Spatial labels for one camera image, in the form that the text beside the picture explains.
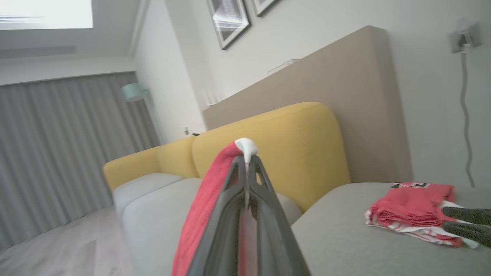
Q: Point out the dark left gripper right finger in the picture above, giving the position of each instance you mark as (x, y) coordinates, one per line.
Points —
(272, 234)

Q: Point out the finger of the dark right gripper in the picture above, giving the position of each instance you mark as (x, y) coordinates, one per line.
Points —
(472, 232)
(472, 215)

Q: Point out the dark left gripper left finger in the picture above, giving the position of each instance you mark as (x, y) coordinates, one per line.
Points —
(222, 230)

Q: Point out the red white sports jersey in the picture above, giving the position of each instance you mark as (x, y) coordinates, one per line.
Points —
(406, 207)
(203, 214)

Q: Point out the grey sofa seat cushion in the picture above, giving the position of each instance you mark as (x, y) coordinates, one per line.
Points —
(138, 188)
(153, 230)

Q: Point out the large grey sofa seat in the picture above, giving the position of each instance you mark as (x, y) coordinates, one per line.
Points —
(345, 245)

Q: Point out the wide yellow sofa backrest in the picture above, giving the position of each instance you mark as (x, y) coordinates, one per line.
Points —
(291, 153)

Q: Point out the narrow yellow sofa backrest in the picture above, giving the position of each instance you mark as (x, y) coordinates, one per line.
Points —
(145, 165)

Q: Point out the beige partition panel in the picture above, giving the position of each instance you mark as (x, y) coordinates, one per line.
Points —
(345, 96)

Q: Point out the mint green floor lamp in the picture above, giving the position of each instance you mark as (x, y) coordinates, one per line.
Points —
(134, 92)

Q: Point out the grey curtain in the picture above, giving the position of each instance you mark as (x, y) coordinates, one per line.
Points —
(57, 153)

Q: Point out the bright ceiling light panel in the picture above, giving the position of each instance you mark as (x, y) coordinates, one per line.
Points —
(46, 13)

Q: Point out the grey wall socket with plug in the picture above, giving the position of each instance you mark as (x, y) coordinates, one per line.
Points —
(466, 36)

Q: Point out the large framed wall picture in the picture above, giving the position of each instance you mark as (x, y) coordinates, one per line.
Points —
(230, 21)

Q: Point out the small framed wall picture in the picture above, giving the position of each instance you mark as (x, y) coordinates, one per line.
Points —
(264, 5)

